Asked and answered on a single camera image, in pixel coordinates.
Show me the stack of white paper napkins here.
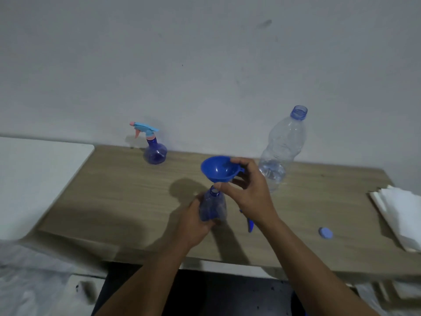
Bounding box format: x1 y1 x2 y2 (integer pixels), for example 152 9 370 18
368 185 421 253

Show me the blue plastic funnel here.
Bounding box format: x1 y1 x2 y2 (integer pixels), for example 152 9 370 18
201 156 245 192

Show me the person's left hand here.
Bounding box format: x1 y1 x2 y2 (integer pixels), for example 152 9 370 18
174 193 220 251

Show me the person's right forearm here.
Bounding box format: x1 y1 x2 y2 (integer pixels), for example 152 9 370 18
258 216 380 316

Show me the small blue bottle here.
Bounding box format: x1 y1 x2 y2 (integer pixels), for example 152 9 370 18
199 185 228 223

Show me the blue spray trigger head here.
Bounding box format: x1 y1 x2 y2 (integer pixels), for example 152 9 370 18
239 209 255 233

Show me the blue spray bottle pink trigger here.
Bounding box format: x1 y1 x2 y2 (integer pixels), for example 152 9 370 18
129 121 168 165

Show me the white side table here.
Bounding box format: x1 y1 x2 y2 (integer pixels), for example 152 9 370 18
0 137 95 241

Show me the white plastic sheet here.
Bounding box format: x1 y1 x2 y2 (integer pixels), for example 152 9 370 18
0 239 109 316

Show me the person's left forearm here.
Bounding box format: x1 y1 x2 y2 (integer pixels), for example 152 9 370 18
94 240 193 316

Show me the clear plastic water bottle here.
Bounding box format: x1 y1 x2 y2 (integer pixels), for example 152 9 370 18
258 105 308 194

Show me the person's right hand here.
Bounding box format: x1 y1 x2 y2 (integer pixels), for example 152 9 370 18
213 157 281 229

